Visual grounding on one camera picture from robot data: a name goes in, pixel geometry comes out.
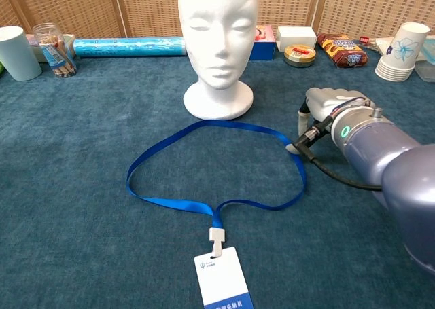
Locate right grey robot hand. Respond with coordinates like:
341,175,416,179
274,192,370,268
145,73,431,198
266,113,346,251
285,87,377,153

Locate blue lanyard with ID badge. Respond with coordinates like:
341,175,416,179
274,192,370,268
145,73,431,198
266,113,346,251
126,119,309,309

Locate brown chocolate snack packet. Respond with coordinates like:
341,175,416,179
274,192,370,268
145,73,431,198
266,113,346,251
316,33,369,69

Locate round gold tin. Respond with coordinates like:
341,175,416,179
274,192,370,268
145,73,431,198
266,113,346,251
283,44,317,69

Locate white plastic bag packet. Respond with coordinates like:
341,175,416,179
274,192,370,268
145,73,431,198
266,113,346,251
368,36,395,57

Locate white carton box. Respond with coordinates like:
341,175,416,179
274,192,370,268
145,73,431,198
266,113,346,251
275,26,318,52

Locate stacked flower print paper cups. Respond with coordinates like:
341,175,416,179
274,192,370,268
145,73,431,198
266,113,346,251
375,22,431,83

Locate blue pink cookie box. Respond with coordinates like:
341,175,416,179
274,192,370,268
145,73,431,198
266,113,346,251
249,24,275,62

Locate clear container with blue lid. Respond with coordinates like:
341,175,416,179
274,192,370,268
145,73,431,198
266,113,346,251
413,37,435,84

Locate white foam mannequin head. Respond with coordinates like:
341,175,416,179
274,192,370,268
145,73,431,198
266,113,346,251
177,0,260,122

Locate teal table cloth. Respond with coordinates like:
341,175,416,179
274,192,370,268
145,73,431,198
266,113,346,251
0,39,435,309

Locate woven bamboo folding screen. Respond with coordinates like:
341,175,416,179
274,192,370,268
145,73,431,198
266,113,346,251
0,0,435,41

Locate clear jar of biscuit sticks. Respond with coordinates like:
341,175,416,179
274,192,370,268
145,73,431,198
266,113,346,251
33,22,77,79

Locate pale plain paper cup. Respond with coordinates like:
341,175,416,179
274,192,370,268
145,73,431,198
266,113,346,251
0,26,43,82

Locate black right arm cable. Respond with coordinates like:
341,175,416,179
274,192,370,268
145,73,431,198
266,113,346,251
292,118,383,191

